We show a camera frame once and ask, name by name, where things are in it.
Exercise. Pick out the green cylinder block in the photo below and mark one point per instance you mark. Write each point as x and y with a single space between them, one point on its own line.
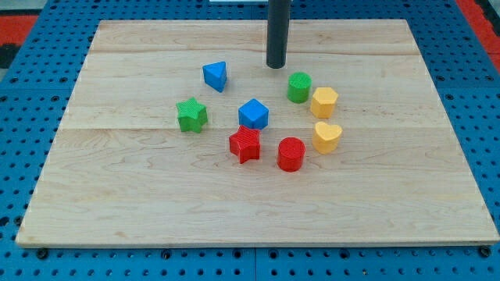
298 88

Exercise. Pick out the blue triangle block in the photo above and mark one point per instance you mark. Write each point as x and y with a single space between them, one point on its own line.
215 75

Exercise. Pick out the red star block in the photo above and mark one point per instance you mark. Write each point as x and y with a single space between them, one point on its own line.
245 144

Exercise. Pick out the yellow heart block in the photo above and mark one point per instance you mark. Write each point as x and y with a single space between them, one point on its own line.
326 137

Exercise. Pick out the yellow hexagon block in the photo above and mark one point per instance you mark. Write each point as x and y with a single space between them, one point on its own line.
323 102

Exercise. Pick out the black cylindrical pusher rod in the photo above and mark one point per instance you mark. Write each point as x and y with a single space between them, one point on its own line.
278 18

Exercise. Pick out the blue cube block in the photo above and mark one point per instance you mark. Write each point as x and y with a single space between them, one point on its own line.
253 114

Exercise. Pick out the green star block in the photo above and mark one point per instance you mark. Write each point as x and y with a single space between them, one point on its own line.
191 115

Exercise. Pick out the red cylinder block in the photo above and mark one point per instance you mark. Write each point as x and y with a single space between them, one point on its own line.
291 153

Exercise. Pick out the light wooden board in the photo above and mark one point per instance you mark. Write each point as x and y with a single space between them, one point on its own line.
121 174

